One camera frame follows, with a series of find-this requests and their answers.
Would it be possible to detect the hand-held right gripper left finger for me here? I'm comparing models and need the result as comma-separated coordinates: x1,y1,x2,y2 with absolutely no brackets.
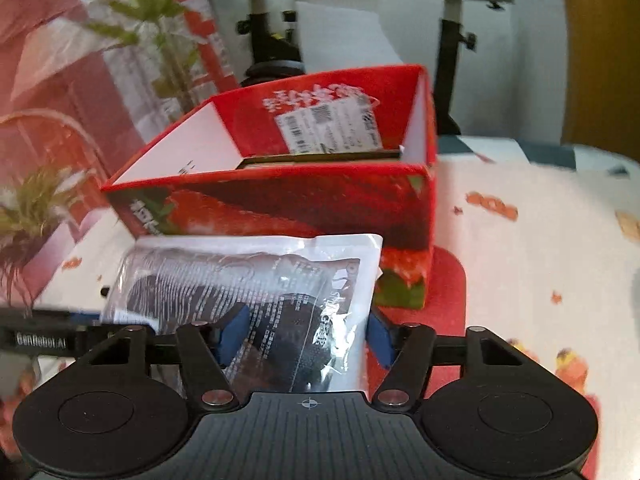
75,302,252,409

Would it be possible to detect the exercise bike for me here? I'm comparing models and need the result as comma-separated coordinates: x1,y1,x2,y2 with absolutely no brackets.
192,0,516,136

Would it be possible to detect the wooden wardrobe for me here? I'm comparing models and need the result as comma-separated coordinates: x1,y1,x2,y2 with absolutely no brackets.
560,0,640,161

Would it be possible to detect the printed red curtain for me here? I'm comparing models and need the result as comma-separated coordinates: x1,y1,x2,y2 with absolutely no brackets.
0,0,237,311

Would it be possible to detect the white paper sheet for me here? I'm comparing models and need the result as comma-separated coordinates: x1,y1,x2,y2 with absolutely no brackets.
294,0,412,77

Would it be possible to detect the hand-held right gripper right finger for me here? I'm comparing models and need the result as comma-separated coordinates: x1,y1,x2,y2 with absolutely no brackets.
366,309,538,409

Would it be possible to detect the clear packet with black gloves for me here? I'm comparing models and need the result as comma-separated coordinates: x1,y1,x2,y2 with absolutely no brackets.
100,233,384,394

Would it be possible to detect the red strawberry print box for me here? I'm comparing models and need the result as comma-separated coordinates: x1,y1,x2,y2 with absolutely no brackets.
101,64,439,309

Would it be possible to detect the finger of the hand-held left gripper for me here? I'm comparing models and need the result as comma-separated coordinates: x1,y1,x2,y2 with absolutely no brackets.
0,306,108,327

